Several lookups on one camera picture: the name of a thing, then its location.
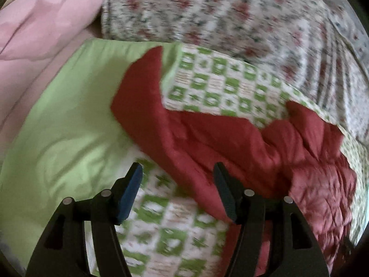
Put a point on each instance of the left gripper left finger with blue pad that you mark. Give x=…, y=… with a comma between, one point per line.
x=61, y=249

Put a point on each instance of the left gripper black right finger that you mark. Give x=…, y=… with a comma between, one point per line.
x=275, y=228

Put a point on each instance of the red quilted puffer jacket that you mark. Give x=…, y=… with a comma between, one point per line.
x=299, y=156

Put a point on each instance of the green white patterned bedspread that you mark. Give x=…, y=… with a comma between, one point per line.
x=71, y=145

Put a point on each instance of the floral rose print duvet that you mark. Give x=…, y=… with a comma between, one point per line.
x=319, y=46

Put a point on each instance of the pink quilt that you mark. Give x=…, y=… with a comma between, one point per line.
x=37, y=38

